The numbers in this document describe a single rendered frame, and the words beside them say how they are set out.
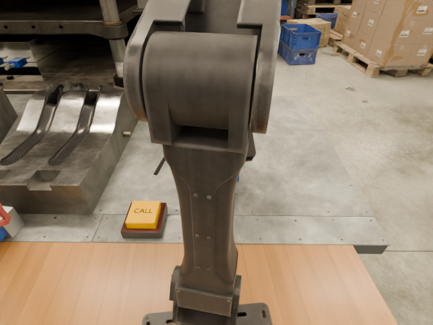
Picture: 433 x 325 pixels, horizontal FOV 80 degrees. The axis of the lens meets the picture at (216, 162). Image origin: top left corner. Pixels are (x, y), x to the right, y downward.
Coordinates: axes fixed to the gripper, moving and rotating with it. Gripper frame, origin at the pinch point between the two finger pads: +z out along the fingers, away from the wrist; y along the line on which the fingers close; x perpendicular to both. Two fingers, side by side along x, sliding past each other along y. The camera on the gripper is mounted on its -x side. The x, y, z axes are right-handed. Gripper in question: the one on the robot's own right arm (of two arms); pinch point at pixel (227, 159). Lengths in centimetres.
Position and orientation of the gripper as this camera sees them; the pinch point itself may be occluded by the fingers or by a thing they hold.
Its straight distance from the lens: 65.4
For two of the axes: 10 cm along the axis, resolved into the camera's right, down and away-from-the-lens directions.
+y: -9.9, 0.8, -0.9
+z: -0.6, 3.8, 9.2
